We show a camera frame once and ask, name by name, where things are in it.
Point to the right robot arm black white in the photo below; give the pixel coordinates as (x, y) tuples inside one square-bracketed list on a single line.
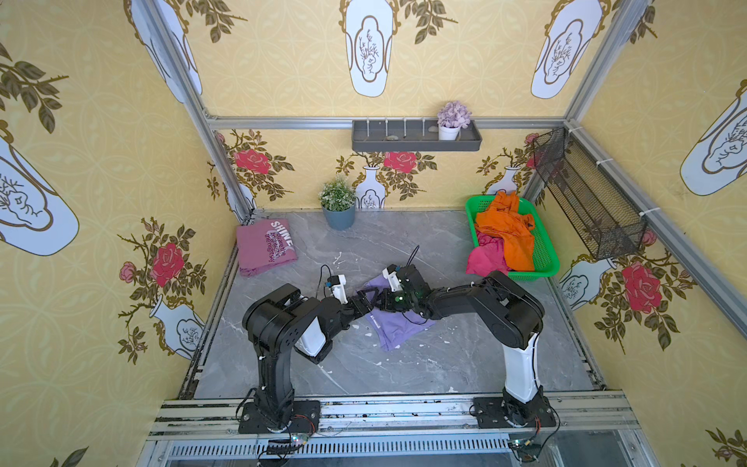
[(512, 316)]

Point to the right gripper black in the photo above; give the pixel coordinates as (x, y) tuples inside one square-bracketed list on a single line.
[(391, 298)]

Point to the green plastic basket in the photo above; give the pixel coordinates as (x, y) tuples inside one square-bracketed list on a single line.
[(545, 258)]

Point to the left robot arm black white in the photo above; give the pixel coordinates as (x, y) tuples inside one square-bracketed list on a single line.
[(275, 324)]

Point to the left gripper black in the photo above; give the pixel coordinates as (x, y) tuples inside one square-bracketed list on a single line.
[(355, 302)]

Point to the black wire mesh basket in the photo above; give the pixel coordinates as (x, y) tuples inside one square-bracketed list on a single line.
[(605, 219)]

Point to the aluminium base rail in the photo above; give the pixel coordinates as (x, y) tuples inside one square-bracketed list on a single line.
[(577, 428)]

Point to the purple flower white pot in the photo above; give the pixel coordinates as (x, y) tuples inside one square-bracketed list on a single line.
[(452, 118)]

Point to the grey wall shelf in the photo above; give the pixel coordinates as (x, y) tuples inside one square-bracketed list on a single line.
[(410, 135)]

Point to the magenta t-shirt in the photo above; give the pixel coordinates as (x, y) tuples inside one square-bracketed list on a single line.
[(487, 257)]

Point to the green plant blue pot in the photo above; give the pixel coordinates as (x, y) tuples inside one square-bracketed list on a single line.
[(338, 201)]

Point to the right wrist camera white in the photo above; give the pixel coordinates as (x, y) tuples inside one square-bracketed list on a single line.
[(391, 275)]

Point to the orange t-shirt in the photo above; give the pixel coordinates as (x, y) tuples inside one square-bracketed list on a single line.
[(502, 220)]

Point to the purple t-shirt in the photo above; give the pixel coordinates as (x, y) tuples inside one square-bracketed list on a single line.
[(393, 329)]

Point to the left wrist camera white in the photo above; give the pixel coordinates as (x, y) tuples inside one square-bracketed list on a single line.
[(337, 284)]

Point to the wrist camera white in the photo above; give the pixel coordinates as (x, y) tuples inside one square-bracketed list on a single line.
[(337, 284), (391, 275)]

